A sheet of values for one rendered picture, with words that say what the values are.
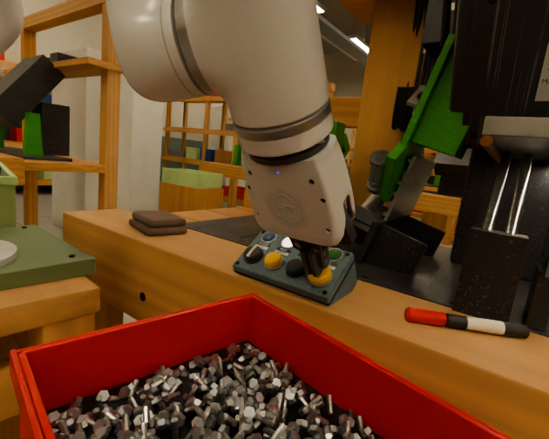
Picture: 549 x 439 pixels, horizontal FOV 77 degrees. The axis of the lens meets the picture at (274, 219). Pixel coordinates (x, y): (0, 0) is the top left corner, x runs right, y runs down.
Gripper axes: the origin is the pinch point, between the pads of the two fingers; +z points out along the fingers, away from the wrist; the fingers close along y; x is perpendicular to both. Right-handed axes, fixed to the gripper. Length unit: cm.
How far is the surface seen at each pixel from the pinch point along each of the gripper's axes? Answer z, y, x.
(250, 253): 2.6, -10.3, -0.5
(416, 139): 0.6, 3.2, 28.9
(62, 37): 18, -688, 333
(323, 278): 2.7, 1.0, -0.7
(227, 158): 254, -417, 360
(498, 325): 8.5, 19.0, 4.4
